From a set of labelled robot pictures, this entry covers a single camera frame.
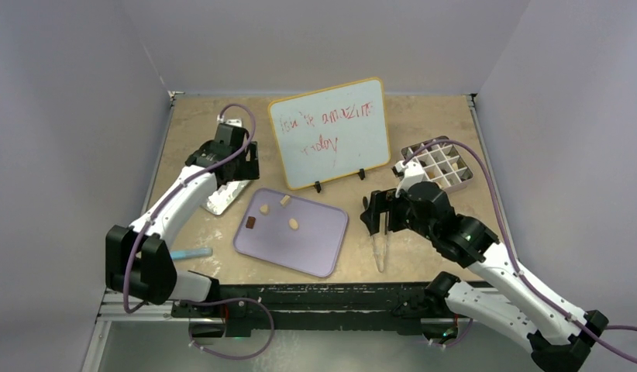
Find lilac plastic tray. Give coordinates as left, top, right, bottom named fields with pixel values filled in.
left=232, top=188, right=349, bottom=277

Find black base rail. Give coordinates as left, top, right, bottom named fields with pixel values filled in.
left=171, top=282, right=467, bottom=343

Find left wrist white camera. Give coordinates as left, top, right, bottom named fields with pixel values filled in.
left=217, top=115, right=243, bottom=127

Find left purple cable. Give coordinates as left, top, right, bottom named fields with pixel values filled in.
left=122, top=103, right=258, bottom=315

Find wrist white camera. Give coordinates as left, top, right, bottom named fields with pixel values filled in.
left=217, top=115, right=243, bottom=127
left=392, top=161, right=429, bottom=198

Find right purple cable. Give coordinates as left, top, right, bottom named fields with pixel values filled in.
left=400, top=138, right=637, bottom=368

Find silver metal box lid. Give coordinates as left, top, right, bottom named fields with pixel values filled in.
left=201, top=180, right=251, bottom=215

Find metal tweezers black tips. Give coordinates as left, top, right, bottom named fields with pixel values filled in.
left=370, top=212, right=389, bottom=274

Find light blue marker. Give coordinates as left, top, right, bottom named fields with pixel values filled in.
left=170, top=247, right=213, bottom=260

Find brown rectangular chocolate bar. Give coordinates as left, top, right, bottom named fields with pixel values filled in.
left=245, top=216, right=257, bottom=229

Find yellow framed whiteboard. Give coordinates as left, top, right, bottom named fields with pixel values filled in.
left=267, top=77, right=391, bottom=190

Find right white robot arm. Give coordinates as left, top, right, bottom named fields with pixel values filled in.
left=360, top=181, right=608, bottom=371

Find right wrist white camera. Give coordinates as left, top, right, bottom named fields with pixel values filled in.
left=392, top=161, right=429, bottom=198

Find lower purple cable loop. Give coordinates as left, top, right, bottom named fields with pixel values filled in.
left=188, top=298, right=275, bottom=361

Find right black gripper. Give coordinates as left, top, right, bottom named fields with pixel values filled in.
left=361, top=188, right=437, bottom=241

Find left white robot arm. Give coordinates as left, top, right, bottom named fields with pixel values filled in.
left=105, top=122, right=259, bottom=317

